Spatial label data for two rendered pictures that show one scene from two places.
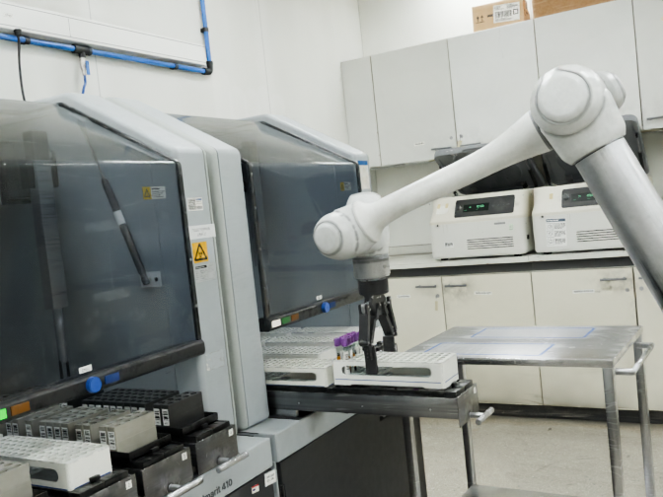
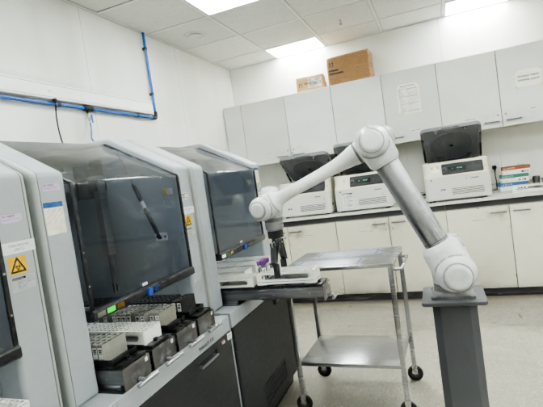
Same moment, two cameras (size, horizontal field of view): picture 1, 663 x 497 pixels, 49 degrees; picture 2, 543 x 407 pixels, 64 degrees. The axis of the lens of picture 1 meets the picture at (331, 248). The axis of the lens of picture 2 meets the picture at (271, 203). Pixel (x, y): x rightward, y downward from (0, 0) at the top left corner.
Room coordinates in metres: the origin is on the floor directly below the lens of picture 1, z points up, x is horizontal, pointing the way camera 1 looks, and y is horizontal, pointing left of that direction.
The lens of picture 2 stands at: (-0.30, 0.25, 1.32)
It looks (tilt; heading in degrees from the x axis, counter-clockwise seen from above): 3 degrees down; 351
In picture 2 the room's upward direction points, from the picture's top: 8 degrees counter-clockwise
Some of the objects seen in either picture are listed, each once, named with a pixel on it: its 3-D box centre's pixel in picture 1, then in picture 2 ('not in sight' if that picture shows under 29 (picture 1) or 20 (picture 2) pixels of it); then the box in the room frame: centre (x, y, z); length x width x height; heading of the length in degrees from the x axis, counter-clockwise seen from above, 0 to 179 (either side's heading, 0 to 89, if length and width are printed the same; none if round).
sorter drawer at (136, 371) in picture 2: not in sight; (62, 367); (1.30, 0.80, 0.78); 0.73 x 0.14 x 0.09; 60
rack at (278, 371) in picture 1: (288, 374); (230, 282); (1.92, 0.15, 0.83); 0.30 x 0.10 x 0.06; 60
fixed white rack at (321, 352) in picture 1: (285, 360); (225, 275); (2.11, 0.17, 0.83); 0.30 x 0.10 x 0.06; 60
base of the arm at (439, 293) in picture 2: not in sight; (452, 286); (1.50, -0.81, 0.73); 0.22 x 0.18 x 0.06; 150
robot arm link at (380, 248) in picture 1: (364, 224); (270, 202); (1.77, -0.09, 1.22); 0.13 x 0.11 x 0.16; 155
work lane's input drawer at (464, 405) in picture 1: (348, 395); (264, 291); (1.83, 0.00, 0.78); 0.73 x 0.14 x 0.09; 60
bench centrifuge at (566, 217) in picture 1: (592, 184); (364, 174); (3.99, -1.47, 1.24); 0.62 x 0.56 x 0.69; 150
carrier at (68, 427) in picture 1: (87, 429); (137, 316); (1.52, 0.56, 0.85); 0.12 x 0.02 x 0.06; 150
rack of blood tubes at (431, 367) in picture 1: (394, 369); (288, 274); (1.76, -0.12, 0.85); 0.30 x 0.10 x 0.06; 60
